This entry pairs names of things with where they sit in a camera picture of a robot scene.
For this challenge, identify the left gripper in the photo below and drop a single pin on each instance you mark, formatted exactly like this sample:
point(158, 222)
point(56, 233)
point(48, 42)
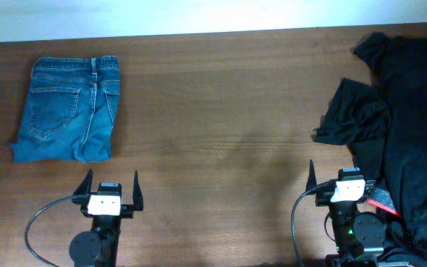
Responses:
point(127, 211)

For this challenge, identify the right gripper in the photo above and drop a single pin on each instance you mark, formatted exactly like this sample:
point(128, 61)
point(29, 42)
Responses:
point(325, 196)

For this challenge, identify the black trousers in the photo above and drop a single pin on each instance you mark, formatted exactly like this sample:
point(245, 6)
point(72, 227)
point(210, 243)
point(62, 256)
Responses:
point(357, 115)

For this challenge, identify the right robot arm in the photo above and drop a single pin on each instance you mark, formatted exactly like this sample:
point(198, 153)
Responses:
point(358, 236)

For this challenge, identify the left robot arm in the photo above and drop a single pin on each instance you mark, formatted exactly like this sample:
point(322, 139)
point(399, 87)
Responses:
point(98, 246)

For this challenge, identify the grey red-trimmed garment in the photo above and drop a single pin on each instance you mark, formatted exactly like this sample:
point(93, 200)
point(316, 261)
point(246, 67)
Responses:
point(381, 198)

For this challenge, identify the folded blue denim jeans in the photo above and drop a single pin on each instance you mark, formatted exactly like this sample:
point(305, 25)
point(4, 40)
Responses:
point(70, 110)

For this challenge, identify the black clothes pile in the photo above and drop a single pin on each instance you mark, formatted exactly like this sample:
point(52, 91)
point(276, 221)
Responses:
point(400, 64)

